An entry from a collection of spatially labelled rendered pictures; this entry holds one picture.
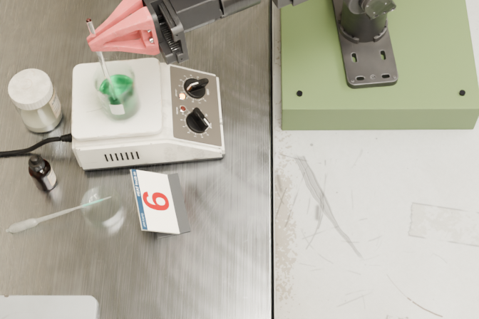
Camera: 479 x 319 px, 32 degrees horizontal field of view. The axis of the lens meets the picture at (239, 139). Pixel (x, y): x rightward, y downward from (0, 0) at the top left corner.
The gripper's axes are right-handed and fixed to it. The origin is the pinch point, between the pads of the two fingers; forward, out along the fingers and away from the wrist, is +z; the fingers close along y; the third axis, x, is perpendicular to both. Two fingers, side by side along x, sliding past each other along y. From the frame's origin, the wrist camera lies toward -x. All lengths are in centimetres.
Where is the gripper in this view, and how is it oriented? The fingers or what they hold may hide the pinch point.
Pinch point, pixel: (95, 42)
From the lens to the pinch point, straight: 96.0
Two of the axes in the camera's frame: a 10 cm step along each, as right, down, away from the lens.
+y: 4.2, 7.8, -4.7
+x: 0.5, 4.9, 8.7
